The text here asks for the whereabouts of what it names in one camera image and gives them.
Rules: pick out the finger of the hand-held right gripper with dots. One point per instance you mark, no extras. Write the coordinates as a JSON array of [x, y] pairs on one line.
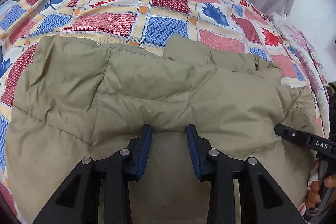
[[291, 133]]

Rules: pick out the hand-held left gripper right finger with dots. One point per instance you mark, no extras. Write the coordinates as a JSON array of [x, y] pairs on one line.
[[194, 153]]

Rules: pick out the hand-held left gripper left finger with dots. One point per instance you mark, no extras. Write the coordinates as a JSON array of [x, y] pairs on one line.
[[144, 150]]

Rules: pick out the khaki puffer jacket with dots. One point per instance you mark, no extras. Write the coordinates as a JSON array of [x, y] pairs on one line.
[[157, 92]]

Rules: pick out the person's right hand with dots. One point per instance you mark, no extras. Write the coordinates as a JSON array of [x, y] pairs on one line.
[[312, 199]]

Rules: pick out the pink floral blanket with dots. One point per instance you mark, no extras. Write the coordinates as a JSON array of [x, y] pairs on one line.
[[299, 37]]

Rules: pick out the leaf-print patchwork quilt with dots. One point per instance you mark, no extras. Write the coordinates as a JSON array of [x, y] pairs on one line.
[[118, 22]]

